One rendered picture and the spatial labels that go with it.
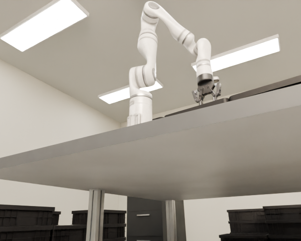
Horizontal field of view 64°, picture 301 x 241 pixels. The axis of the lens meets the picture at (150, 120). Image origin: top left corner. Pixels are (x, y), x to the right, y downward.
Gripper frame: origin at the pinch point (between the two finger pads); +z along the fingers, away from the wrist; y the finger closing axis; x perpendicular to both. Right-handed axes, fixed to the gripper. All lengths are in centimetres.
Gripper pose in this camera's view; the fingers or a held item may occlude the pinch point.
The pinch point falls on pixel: (208, 104)
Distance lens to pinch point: 111.2
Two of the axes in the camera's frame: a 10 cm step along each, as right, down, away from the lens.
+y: 8.1, -2.5, -5.3
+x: 5.9, 3.2, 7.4
